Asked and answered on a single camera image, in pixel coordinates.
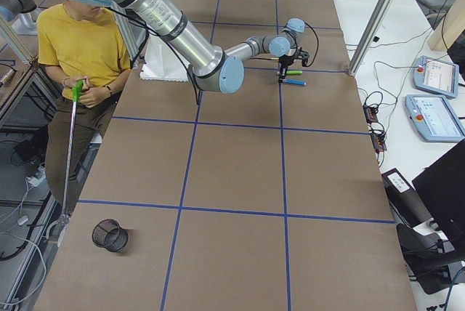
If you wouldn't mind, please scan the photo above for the aluminium frame post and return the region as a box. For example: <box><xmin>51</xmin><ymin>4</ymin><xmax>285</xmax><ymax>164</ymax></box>
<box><xmin>347</xmin><ymin>0</ymin><xmax>393</xmax><ymax>76</ymax></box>

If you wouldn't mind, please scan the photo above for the teach pendant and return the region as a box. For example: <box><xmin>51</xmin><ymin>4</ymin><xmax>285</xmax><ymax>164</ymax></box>
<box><xmin>405</xmin><ymin>94</ymin><xmax>464</xmax><ymax>142</ymax></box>
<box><xmin>413</xmin><ymin>56</ymin><xmax>459</xmax><ymax>99</ymax></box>

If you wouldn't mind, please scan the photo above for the black mesh cup far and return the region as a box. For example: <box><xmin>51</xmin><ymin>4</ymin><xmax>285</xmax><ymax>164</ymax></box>
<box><xmin>92</xmin><ymin>219</ymin><xmax>129</xmax><ymax>253</ymax></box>

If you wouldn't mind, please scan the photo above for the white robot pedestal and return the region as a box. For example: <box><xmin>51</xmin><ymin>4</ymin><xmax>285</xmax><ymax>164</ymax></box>
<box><xmin>140</xmin><ymin>35</ymin><xmax>189</xmax><ymax>82</ymax></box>

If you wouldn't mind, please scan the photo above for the green marker pen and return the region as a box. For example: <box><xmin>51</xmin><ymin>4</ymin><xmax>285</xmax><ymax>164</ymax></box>
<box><xmin>277</xmin><ymin>70</ymin><xmax>303</xmax><ymax>76</ymax></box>

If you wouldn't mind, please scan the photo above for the blue marker pen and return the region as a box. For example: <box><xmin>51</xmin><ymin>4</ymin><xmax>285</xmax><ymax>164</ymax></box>
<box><xmin>282</xmin><ymin>78</ymin><xmax>307</xmax><ymax>86</ymax></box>

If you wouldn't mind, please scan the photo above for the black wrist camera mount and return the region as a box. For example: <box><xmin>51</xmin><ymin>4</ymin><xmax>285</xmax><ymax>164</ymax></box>
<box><xmin>294</xmin><ymin>47</ymin><xmax>311</xmax><ymax>68</ymax></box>

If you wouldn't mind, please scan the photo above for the green handled reacher stick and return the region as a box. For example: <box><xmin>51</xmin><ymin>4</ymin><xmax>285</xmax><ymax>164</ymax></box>
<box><xmin>46</xmin><ymin>79</ymin><xmax>84</xmax><ymax>247</ymax></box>

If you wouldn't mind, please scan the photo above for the person in yellow shirt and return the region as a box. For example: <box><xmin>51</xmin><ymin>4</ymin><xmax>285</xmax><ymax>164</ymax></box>
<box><xmin>37</xmin><ymin>0</ymin><xmax>131</xmax><ymax>214</ymax></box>

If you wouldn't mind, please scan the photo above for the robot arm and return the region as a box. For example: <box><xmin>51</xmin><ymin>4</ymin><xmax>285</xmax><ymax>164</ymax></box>
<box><xmin>73</xmin><ymin>0</ymin><xmax>309</xmax><ymax>94</ymax></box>

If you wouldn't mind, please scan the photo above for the black monitor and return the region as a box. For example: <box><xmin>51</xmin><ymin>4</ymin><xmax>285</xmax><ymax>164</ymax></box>
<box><xmin>413</xmin><ymin>141</ymin><xmax>464</xmax><ymax>247</ymax></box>

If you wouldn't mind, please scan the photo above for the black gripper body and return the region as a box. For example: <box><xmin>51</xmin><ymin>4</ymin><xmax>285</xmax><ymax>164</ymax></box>
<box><xmin>278</xmin><ymin>55</ymin><xmax>294</xmax><ymax>70</ymax></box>

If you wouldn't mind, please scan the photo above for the teach pendant near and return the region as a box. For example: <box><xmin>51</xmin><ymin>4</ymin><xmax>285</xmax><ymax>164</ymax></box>
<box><xmin>405</xmin><ymin>94</ymin><xmax>464</xmax><ymax>142</ymax></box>

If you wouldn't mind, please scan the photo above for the teach pendant far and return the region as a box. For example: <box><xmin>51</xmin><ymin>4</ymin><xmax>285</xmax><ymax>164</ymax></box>
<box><xmin>413</xmin><ymin>56</ymin><xmax>459</xmax><ymax>99</ymax></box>

